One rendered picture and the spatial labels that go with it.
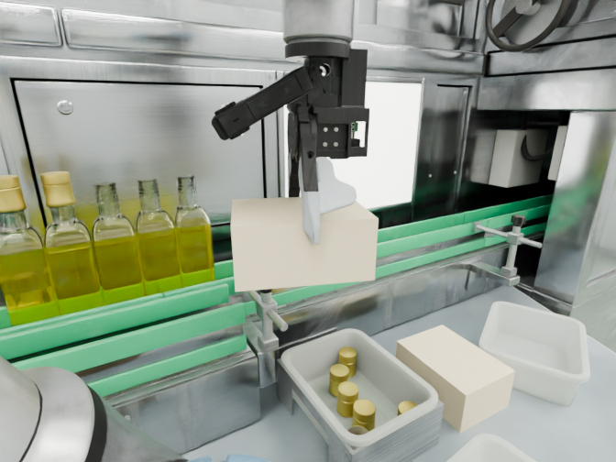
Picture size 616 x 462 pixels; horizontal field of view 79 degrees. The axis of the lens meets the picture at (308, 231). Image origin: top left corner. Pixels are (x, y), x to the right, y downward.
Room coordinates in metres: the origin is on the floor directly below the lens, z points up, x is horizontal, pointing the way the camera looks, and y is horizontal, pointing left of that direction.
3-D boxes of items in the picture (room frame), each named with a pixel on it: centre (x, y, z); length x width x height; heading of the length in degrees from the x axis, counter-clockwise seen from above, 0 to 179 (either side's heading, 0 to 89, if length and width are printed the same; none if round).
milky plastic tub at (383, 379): (0.50, -0.07, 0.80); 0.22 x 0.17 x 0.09; 31
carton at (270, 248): (0.44, 0.01, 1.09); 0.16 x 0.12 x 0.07; 100
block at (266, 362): (0.54, 0.09, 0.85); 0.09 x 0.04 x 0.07; 31
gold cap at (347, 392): (0.49, -0.07, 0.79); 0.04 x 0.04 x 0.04
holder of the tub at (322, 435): (0.52, -0.06, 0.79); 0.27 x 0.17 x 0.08; 31
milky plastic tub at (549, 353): (0.64, -0.45, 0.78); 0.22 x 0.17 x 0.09; 147
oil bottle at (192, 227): (0.60, 0.20, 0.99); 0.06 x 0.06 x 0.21; 31
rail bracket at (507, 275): (0.85, -0.48, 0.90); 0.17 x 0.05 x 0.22; 31
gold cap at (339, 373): (0.54, -0.06, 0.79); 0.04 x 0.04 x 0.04
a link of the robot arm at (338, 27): (0.45, -0.01, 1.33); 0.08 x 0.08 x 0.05
